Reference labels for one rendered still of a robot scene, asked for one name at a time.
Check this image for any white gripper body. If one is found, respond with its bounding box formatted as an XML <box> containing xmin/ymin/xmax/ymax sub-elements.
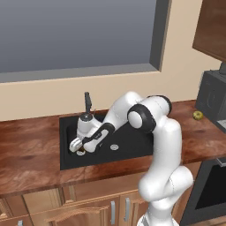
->
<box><xmin>69</xmin><ymin>137</ymin><xmax>85</xmax><ymax>154</ymax></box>

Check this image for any black sink faucet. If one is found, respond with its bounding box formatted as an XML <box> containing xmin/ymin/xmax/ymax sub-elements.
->
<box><xmin>84</xmin><ymin>91</ymin><xmax>97</xmax><ymax>116</ymax></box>

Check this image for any black kitchen sink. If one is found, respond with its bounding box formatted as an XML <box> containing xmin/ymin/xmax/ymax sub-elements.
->
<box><xmin>58</xmin><ymin>109</ymin><xmax>154</xmax><ymax>171</ymax></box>

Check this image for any yellow-green round vegetable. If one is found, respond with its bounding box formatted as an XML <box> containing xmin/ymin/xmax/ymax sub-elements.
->
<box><xmin>192</xmin><ymin>110</ymin><xmax>204</xmax><ymax>121</ymax></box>

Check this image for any grey stove top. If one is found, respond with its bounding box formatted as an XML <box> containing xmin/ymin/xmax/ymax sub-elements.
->
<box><xmin>215</xmin><ymin>118</ymin><xmax>226</xmax><ymax>134</ymax></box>

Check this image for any wooden false drawer front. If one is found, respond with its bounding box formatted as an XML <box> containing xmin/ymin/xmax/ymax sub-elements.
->
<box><xmin>22</xmin><ymin>188</ymin><xmax>64</xmax><ymax>215</ymax></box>

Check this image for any wooden cupboard door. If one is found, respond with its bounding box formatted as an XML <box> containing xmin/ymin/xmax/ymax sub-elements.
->
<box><xmin>0</xmin><ymin>215</ymin><xmax>34</xmax><ymax>226</ymax></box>
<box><xmin>29</xmin><ymin>196</ymin><xmax>121</xmax><ymax>226</ymax></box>
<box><xmin>118</xmin><ymin>190</ymin><xmax>149</xmax><ymax>226</ymax></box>

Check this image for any grey framed window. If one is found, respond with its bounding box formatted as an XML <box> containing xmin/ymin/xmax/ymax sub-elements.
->
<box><xmin>0</xmin><ymin>0</ymin><xmax>173</xmax><ymax>84</ymax></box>

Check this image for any black oven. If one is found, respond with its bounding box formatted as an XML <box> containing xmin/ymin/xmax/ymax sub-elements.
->
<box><xmin>179</xmin><ymin>157</ymin><xmax>226</xmax><ymax>226</ymax></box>

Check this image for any dark grey countertop appliance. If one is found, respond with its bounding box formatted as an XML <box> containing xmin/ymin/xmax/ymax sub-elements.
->
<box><xmin>194</xmin><ymin>61</ymin><xmax>226</xmax><ymax>124</ymax></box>

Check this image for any brown wall cupboard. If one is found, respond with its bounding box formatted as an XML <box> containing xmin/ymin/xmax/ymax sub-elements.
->
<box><xmin>192</xmin><ymin>0</ymin><xmax>226</xmax><ymax>63</ymax></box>

